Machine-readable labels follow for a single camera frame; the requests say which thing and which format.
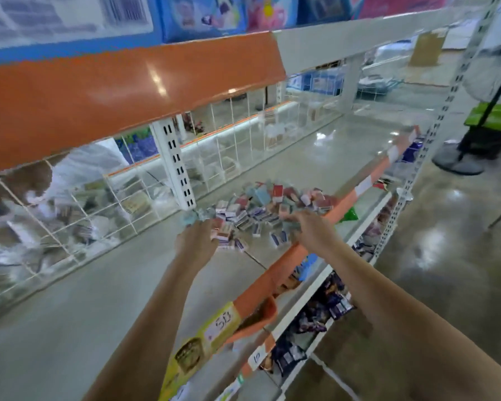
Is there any person's left hand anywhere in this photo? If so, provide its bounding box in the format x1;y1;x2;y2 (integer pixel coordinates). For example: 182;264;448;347
174;219;220;274

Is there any person's right hand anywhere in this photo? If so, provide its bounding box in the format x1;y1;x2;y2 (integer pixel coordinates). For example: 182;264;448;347
286;210;342;257

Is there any pile of mixed erasers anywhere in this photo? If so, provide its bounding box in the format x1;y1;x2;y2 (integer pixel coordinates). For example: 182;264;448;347
182;181;342;251

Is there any person's left forearm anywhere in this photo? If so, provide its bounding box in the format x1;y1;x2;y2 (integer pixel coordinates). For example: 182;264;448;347
83;258;208;401

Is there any person's right forearm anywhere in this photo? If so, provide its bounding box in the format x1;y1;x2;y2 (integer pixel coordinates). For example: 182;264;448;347
316;238;501;401

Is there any white orange metal shelf unit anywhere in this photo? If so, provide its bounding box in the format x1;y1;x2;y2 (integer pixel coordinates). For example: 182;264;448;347
0;0;501;401

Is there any brown cardboard box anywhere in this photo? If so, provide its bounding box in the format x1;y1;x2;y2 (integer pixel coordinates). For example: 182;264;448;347
409;29;449;69

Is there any row of dark snack packets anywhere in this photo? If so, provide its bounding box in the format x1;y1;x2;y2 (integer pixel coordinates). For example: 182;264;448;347
263;200;394;381

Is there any yellow price label strip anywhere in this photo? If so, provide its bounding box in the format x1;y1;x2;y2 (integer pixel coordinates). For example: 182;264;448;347
159;300;243;401

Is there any row of blue bottles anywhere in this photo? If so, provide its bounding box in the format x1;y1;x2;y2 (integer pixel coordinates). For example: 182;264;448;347
115;128;161;165

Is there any pile of white packets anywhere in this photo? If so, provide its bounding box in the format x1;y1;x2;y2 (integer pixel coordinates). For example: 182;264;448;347
0;163;180;297

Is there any pink package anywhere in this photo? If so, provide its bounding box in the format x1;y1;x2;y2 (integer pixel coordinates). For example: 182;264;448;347
355;0;452;20

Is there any row of blue packages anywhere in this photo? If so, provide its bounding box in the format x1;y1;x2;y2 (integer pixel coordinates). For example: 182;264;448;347
0;0;360;65

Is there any white wire grid panel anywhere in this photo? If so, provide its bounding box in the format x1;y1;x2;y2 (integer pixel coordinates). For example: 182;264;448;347
0;66;360;314

